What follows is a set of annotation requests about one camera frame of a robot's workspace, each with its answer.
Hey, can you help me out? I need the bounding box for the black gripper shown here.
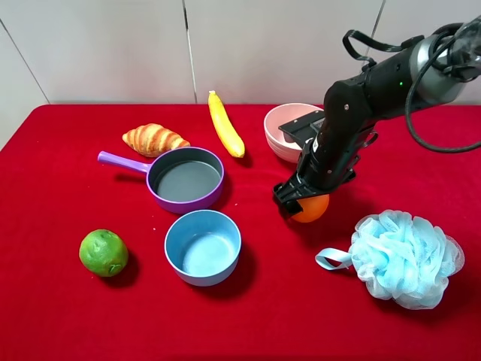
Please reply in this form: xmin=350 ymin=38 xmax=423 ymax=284
xmin=274 ymin=115 xmax=377 ymax=219

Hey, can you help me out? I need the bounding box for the orange fruit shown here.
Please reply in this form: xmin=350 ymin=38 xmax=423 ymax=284
xmin=292 ymin=194 xmax=329 ymax=223

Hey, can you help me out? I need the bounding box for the pink bowl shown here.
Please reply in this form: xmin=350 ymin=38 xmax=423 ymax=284
xmin=264 ymin=103 xmax=323 ymax=163

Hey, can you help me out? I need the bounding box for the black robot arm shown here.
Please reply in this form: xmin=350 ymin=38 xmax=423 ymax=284
xmin=274 ymin=18 xmax=480 ymax=217

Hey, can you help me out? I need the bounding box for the yellow banana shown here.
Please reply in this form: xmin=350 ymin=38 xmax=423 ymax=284
xmin=207 ymin=90 xmax=245 ymax=158

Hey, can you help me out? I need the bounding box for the blue bowl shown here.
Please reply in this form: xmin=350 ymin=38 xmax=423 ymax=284
xmin=164 ymin=210 xmax=242 ymax=287

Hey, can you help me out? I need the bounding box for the purple toy saucepan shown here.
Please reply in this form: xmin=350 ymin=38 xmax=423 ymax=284
xmin=98 ymin=147 xmax=225 ymax=214

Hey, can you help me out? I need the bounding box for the blue mesh bath sponge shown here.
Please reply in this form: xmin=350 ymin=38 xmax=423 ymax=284
xmin=315 ymin=210 xmax=465 ymax=310

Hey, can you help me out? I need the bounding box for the croissant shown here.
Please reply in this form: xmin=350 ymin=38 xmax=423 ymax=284
xmin=122 ymin=123 xmax=190 ymax=158

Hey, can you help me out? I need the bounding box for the red velvet tablecloth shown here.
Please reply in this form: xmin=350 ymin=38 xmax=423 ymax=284
xmin=1 ymin=105 xmax=480 ymax=360

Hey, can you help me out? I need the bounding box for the green citrus fruit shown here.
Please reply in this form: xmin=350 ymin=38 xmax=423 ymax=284
xmin=79 ymin=229 xmax=129 ymax=278

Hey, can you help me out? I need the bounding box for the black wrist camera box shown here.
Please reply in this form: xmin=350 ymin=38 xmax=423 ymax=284
xmin=278 ymin=110 xmax=325 ymax=147

